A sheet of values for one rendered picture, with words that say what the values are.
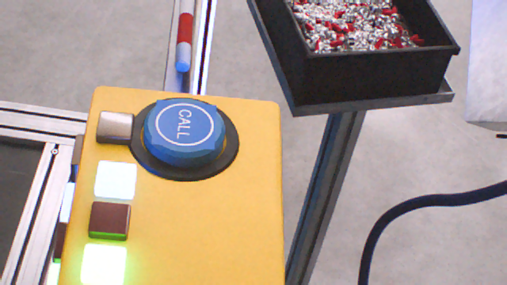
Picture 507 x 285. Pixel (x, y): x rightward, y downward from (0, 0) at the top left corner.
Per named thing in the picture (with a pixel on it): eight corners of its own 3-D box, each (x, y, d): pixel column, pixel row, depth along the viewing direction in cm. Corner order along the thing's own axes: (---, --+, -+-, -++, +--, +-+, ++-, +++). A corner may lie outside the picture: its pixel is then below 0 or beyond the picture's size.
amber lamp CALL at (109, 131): (131, 146, 39) (131, 138, 39) (95, 143, 39) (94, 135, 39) (135, 120, 40) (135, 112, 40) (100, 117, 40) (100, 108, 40)
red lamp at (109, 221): (127, 243, 35) (127, 235, 35) (87, 239, 35) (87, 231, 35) (131, 210, 37) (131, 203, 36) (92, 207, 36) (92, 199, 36)
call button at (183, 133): (221, 180, 39) (225, 156, 38) (139, 172, 39) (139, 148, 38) (223, 120, 42) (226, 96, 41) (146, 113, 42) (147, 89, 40)
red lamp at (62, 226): (67, 294, 38) (64, 259, 36) (55, 292, 38) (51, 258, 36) (74, 256, 40) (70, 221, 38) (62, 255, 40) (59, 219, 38)
